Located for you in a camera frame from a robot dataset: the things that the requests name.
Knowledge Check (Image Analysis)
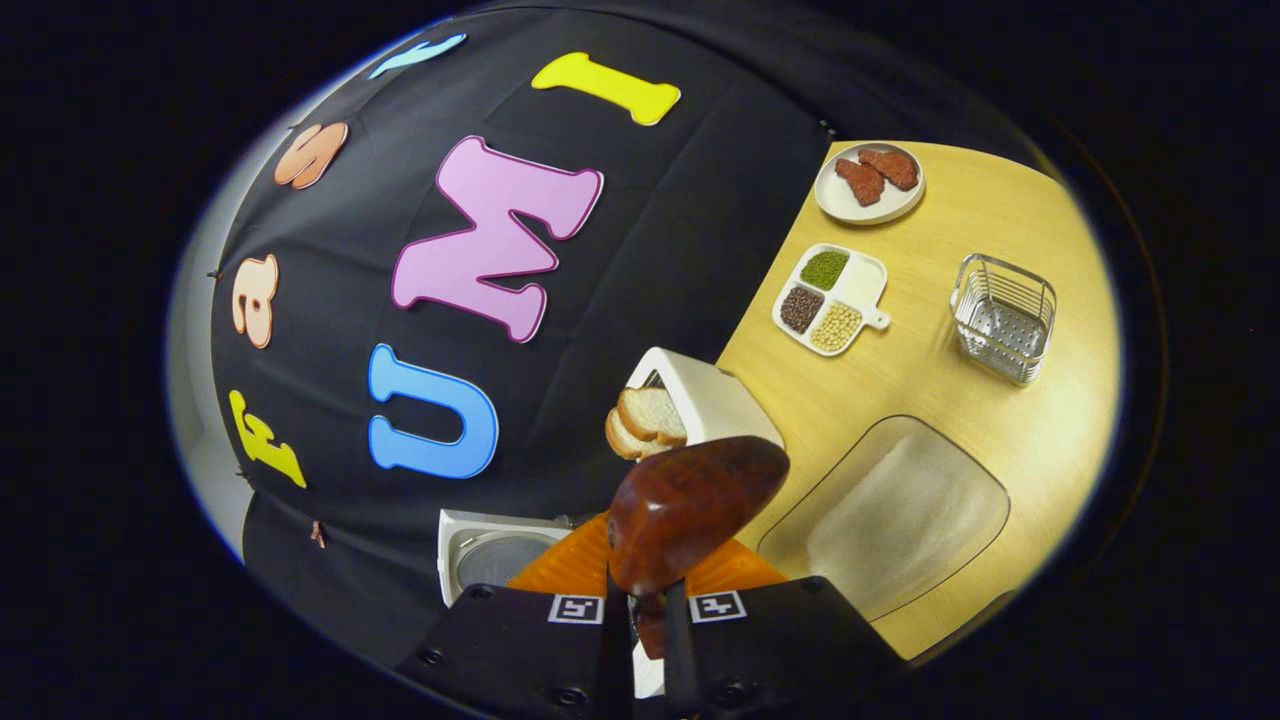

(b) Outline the green beans pile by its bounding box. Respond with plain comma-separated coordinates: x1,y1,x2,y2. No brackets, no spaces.
800,250,850,292

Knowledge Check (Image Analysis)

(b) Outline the white round plate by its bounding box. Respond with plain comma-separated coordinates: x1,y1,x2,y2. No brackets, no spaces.
814,141,926,226

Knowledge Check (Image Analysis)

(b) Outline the white divided dish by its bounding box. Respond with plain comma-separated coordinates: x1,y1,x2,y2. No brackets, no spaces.
772,243,891,358

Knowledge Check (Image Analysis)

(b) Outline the white toaster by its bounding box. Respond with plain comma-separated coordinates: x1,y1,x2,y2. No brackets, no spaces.
625,347,786,451

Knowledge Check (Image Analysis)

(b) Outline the yellow beans pile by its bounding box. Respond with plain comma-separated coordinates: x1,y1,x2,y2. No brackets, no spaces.
810,303,863,352

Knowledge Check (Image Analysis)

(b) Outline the black backdrop cloth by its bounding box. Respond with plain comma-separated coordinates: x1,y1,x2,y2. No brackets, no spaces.
210,0,1041,661

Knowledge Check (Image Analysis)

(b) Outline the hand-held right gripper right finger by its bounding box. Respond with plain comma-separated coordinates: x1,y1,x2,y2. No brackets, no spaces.
660,540,906,716

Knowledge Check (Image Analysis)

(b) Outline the red meat slice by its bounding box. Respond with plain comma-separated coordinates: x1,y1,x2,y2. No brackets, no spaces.
836,158,886,207
858,148,919,191

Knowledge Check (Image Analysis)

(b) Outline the metal wire chopstick holder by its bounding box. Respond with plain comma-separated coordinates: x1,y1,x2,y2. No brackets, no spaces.
950,253,1058,386

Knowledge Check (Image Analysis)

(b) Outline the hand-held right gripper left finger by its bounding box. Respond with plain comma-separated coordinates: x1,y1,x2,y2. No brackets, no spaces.
395,512,633,720

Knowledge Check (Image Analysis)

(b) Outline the brown beans pile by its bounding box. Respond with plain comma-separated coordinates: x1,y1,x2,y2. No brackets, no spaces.
779,287,825,335

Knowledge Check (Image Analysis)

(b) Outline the white rice cooker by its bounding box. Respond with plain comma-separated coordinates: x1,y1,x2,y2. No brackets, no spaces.
438,508,576,608

